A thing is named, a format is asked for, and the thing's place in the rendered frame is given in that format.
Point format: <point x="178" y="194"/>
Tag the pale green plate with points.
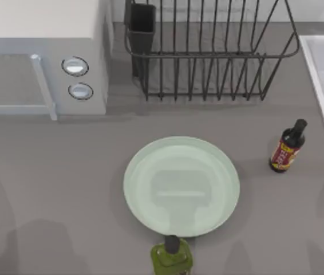
<point x="181" y="186"/>

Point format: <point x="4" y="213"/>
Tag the small microwave knob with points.
<point x="80" y="91"/>

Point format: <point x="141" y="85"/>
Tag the black cutlery holder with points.
<point x="140" y="34"/>

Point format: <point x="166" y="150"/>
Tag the large microwave knob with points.
<point x="75" y="66"/>

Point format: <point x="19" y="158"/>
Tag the green square bottle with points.
<point x="171" y="257"/>

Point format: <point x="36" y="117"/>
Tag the dark sauce bottle red label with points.
<point x="285" y="151"/>

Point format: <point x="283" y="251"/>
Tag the pale microwave oven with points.
<point x="73" y="25"/>

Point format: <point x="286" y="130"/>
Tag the microwave oven door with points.
<point x="4" y="80"/>

